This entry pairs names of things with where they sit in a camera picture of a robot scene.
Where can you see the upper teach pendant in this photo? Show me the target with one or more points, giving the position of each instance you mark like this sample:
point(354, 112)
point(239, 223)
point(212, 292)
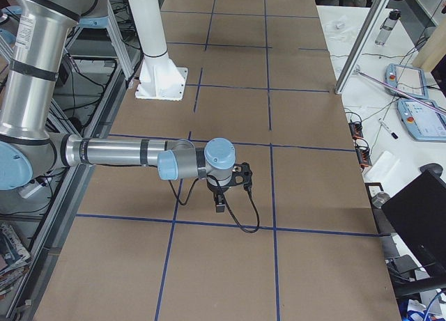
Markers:
point(410, 80)

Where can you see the orange black connector strip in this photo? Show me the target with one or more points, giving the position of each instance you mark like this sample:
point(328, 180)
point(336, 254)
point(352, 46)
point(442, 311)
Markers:
point(362, 148)

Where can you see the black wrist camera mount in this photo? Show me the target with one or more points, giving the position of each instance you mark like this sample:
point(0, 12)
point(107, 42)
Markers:
point(242, 175)

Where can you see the black white marker pen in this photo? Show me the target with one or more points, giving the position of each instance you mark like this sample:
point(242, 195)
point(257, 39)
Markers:
point(387, 128)

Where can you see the teach pendant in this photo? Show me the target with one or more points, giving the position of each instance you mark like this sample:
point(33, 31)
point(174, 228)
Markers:
point(422, 123)
point(410, 80)

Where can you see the white folded paper towel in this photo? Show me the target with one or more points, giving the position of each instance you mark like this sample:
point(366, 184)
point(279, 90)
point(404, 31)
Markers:
point(382, 167)

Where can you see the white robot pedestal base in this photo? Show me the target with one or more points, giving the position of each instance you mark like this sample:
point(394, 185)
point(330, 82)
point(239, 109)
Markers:
point(160, 78)

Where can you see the black computer monitor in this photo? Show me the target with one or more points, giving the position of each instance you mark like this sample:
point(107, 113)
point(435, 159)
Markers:
point(417, 213)

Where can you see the clear water bottle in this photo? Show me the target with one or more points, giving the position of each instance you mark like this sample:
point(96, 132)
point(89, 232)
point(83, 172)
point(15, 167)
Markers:
point(387, 27)

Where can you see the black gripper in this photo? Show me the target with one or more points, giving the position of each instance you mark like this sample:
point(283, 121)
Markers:
point(217, 189)

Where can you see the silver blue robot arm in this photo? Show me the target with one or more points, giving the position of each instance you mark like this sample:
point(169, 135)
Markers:
point(28, 150)

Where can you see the lower teach pendant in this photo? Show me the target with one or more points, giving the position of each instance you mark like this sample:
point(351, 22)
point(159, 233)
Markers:
point(422, 123)

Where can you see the aluminium frame post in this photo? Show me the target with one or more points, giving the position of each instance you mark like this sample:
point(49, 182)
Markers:
point(369, 23)

